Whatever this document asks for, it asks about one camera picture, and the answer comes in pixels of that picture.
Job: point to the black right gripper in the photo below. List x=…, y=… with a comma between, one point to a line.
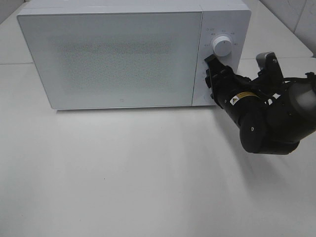
x=227, y=91

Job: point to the white microwave door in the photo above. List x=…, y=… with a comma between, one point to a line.
x=91, y=61

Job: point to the upper white power knob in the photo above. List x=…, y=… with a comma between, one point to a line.
x=222, y=46

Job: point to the white microwave oven body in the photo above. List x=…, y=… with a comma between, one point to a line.
x=218, y=18

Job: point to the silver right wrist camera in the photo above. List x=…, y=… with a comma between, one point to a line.
x=270, y=72

